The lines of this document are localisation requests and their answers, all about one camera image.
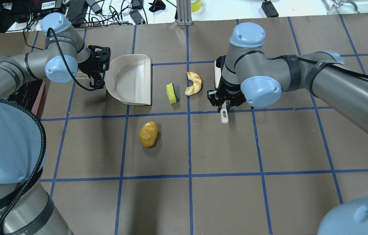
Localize beige plastic dustpan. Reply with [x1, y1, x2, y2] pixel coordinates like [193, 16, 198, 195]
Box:
[75, 54, 153, 106]

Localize yellow green sponge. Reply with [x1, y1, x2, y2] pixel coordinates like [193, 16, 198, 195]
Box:
[166, 82, 179, 104]

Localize yellow tape roll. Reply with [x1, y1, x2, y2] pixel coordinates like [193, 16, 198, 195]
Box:
[190, 0, 205, 13]

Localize bin with black bag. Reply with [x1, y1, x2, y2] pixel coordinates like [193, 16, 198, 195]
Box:
[7, 79, 45, 115]

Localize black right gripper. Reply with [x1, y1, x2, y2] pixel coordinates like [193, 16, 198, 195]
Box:
[207, 80, 248, 113]

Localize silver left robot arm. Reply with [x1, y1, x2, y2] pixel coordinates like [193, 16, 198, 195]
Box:
[0, 12, 110, 235]

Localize aluminium frame post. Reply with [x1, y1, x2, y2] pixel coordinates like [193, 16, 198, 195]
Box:
[176, 0, 193, 26]

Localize beige hand brush black bristles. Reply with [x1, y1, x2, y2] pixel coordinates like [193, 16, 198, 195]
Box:
[214, 56, 229, 124]

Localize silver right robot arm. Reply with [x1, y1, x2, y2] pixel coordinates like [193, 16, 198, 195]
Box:
[207, 22, 368, 134]

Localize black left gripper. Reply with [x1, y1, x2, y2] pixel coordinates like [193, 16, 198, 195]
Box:
[78, 46, 111, 90]

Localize yellow toy potato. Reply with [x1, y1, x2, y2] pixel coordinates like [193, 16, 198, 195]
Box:
[139, 121, 158, 148]

